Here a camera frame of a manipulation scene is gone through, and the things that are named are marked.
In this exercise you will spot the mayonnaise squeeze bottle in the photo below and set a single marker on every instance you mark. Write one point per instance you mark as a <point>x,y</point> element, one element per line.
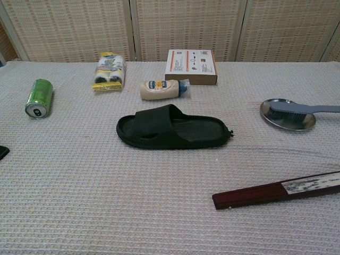
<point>159,89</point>

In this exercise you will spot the black rubber slide sandal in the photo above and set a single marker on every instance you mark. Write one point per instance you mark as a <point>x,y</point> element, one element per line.
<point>159,125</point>

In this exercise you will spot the grey handled brush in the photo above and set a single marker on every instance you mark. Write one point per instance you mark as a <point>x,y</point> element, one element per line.
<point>292,109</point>

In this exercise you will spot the yellow snack package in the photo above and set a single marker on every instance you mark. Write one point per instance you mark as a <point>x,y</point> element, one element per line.
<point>109,71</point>

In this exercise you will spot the black flat object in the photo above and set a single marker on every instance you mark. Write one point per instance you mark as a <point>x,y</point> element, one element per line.
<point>3,152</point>

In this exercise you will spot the woven bamboo folding screen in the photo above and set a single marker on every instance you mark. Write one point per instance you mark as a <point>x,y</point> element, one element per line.
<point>186,26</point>

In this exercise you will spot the oval metal dish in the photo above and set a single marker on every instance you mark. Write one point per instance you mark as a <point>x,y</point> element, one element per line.
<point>295,122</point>

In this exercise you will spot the white orange cardboard box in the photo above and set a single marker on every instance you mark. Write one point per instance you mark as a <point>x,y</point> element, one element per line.
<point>191,67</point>

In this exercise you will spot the dark red folding fan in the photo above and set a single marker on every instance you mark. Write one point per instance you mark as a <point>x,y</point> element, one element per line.
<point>252,193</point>

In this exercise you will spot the green drink can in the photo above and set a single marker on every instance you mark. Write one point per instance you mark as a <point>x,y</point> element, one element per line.
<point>40,97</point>

